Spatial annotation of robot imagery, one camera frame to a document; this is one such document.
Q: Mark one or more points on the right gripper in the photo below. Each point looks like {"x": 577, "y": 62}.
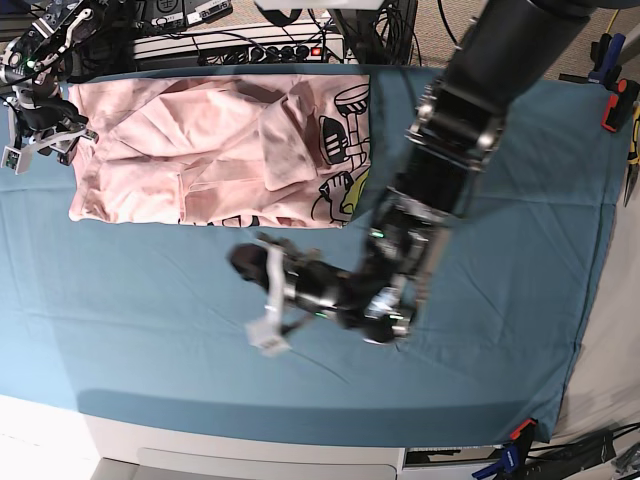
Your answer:
{"x": 52, "y": 125}

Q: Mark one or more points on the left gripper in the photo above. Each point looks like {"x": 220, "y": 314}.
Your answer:
{"x": 300, "y": 286}

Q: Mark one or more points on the pink T-shirt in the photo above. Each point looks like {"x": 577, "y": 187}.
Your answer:
{"x": 274, "y": 150}

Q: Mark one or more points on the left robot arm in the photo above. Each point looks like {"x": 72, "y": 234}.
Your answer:
{"x": 458, "y": 125}

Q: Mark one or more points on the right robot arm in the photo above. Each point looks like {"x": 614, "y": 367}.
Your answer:
{"x": 33, "y": 67}

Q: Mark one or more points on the teal table cloth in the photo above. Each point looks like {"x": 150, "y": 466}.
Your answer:
{"x": 145, "y": 323}

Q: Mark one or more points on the white power strip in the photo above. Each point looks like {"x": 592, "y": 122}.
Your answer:
{"x": 278, "y": 53}

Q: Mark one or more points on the orange blue clamp lower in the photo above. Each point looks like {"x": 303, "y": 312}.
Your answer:
{"x": 512, "y": 456}

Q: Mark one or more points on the orange black clamp upper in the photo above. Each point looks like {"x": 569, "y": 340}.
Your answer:
{"x": 620, "y": 105}

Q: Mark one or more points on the blue black clamp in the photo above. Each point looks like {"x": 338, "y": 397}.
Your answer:
{"x": 605, "y": 55}

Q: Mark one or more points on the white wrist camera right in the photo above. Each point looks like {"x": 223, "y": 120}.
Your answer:
{"x": 15, "y": 159}

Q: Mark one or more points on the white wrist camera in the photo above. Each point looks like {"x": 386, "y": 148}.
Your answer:
{"x": 15, "y": 159}
{"x": 267, "y": 337}

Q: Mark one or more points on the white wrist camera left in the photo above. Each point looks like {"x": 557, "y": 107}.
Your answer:
{"x": 267, "y": 337}

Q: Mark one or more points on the yellow handled pliers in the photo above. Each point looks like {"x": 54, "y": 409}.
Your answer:
{"x": 632, "y": 158}

